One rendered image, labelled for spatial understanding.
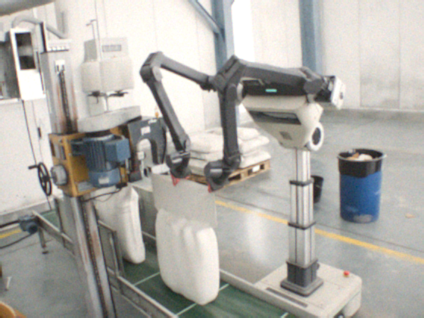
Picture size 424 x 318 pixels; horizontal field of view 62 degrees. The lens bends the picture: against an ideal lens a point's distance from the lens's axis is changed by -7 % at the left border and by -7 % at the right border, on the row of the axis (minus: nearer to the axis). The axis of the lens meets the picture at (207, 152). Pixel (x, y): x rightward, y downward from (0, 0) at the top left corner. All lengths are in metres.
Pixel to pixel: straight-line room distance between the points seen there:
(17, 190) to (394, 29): 8.40
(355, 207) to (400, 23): 6.50
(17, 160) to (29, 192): 0.42
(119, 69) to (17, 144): 3.00
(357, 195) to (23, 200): 3.70
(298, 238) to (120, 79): 1.30
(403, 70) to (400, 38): 0.73
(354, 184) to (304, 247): 1.62
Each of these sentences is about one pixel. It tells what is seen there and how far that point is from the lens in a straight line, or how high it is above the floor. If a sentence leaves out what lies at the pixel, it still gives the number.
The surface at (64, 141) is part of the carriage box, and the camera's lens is 1.91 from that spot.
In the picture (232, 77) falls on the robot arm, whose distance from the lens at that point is 1.33.
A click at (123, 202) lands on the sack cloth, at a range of 2.41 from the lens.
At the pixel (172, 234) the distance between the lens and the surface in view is 2.00.
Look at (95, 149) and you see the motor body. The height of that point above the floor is 1.28.
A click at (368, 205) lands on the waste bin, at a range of 3.84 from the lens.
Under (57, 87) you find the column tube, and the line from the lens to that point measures 1.96.
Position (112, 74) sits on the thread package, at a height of 1.61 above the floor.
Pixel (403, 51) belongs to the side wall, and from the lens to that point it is 9.65.
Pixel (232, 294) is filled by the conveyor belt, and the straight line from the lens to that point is 2.17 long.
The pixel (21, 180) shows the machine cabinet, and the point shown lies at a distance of 4.75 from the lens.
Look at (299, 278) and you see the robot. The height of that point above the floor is 0.35.
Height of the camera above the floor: 1.61
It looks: 13 degrees down
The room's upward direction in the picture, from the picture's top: 5 degrees counter-clockwise
